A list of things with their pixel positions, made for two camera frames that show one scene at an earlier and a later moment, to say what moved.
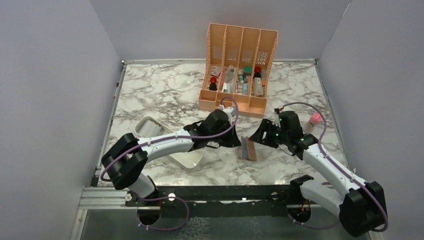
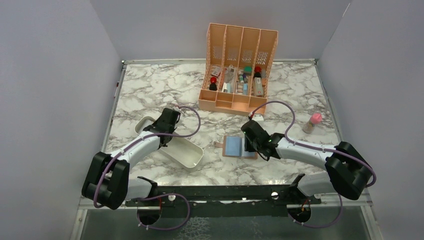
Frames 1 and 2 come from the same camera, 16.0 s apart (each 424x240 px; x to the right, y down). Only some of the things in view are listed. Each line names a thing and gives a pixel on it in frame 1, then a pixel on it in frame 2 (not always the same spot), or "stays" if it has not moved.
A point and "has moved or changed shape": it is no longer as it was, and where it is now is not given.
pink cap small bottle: [316, 118] stays
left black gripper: [232, 140] → [155, 123]
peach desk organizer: [238, 65] stays
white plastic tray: [190, 160] stays
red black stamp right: [257, 74] stays
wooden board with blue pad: [248, 150] has moved or changed shape
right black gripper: [266, 126] → [248, 146]
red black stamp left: [213, 86] stays
